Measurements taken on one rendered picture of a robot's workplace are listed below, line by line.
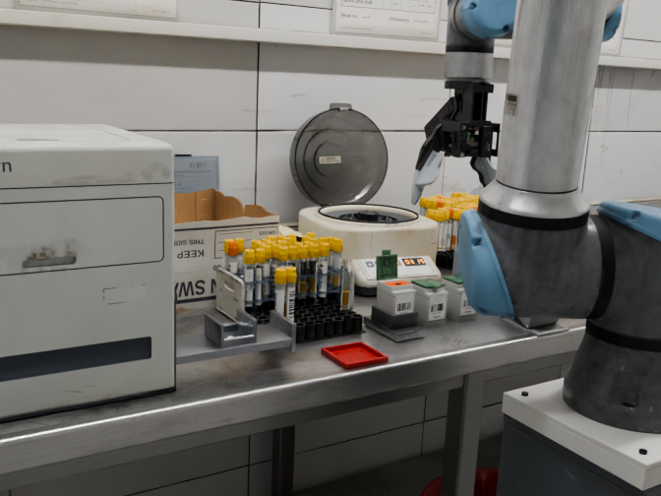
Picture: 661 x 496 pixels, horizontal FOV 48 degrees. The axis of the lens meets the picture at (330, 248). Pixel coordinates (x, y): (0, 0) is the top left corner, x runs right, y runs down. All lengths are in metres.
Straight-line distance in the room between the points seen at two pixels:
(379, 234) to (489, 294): 0.60
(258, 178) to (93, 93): 0.38
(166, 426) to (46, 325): 0.18
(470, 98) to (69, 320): 0.67
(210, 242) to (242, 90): 0.47
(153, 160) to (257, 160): 0.78
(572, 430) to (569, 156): 0.29
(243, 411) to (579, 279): 0.42
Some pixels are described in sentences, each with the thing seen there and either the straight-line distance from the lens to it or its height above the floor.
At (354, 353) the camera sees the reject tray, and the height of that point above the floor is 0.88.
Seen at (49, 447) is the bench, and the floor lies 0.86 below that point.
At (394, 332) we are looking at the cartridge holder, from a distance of 1.13.
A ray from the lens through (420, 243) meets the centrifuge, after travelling 1.42.
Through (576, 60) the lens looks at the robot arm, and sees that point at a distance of 0.77.
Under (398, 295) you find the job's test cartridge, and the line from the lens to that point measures 1.13.
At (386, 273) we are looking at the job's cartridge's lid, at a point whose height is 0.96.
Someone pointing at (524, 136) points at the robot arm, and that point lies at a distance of 0.78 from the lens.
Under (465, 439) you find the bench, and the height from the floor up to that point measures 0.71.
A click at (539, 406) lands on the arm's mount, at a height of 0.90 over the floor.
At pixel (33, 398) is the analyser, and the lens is 0.90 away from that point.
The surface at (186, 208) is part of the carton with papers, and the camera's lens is 1.50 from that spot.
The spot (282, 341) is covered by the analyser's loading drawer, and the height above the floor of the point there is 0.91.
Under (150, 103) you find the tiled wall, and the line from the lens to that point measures 1.53.
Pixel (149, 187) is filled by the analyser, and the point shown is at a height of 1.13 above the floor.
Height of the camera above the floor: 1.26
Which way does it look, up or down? 13 degrees down
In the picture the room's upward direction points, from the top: 3 degrees clockwise
